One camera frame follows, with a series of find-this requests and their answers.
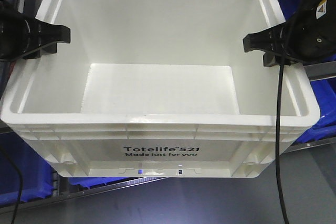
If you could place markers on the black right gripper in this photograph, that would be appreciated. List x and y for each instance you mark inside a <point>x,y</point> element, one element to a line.
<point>312,36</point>

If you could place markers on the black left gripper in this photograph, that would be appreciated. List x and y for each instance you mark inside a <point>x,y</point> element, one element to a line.
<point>19,31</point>

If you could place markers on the white plastic Totelife tote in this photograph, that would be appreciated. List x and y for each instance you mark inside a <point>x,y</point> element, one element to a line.
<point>150,88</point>

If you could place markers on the blue bin right side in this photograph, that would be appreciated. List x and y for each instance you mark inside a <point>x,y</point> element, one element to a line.
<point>324,91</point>

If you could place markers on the blue bin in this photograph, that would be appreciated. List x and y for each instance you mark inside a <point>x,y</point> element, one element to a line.
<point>40,180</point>
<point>324,91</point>

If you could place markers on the blue bin left side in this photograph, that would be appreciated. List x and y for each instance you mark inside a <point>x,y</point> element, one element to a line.
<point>40,180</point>

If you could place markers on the silver front shelf rail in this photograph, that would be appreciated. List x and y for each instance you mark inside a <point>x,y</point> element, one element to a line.
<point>320,71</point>

